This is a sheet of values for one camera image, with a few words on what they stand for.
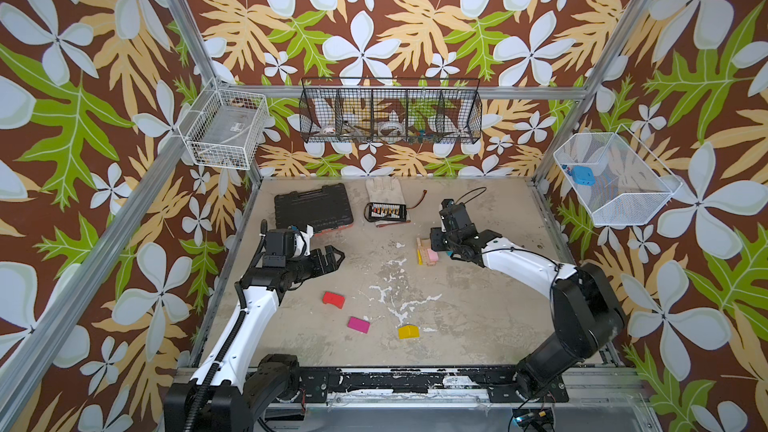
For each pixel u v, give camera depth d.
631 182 0.77
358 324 0.85
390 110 0.98
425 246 0.91
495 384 0.73
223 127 0.86
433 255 0.93
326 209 1.07
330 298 0.88
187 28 0.78
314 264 0.71
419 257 0.95
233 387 0.40
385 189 1.15
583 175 0.86
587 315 0.45
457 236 0.69
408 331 0.82
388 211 1.08
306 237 0.75
